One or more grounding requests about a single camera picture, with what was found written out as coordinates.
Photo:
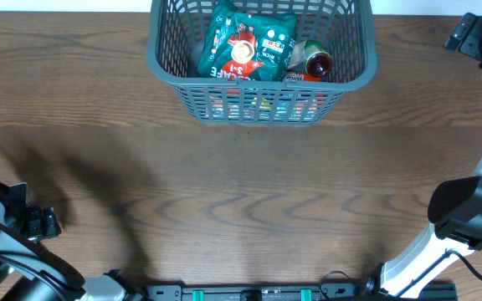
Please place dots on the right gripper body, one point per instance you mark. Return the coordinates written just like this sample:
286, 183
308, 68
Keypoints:
464, 34

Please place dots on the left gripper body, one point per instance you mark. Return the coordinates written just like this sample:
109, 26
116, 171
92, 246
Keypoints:
43, 221

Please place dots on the green lidded jar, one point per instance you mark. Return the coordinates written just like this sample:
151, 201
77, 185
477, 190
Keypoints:
318, 62

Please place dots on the green Nescafe coffee bag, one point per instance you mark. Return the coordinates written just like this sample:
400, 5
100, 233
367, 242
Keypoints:
247, 46

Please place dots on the grey plastic basket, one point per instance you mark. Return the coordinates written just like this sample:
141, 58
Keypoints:
345, 28

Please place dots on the beige paper pouch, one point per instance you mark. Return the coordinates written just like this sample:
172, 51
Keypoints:
299, 56

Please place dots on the tissue multipack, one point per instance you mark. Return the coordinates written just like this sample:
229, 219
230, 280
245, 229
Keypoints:
300, 109

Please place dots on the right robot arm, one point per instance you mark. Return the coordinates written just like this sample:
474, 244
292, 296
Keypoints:
454, 228

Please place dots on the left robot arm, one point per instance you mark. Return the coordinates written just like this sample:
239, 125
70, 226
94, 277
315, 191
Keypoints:
44, 275

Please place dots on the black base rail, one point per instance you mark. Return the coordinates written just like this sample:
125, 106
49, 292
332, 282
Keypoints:
341, 291

